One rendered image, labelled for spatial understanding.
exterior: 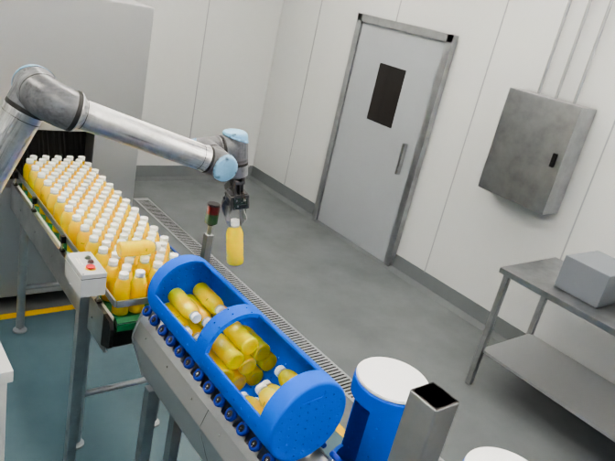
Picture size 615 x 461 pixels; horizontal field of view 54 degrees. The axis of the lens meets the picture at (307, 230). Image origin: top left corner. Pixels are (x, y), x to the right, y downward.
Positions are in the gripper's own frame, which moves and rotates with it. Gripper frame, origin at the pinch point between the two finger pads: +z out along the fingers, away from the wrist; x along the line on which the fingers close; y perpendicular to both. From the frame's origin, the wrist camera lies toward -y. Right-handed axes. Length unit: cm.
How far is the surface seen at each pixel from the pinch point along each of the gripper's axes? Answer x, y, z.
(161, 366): -34, 15, 49
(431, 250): 245, -200, 156
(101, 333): -52, -18, 52
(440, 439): -7, 143, -28
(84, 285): -56, -13, 26
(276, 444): -12, 82, 32
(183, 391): -29, 32, 48
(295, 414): -6, 81, 23
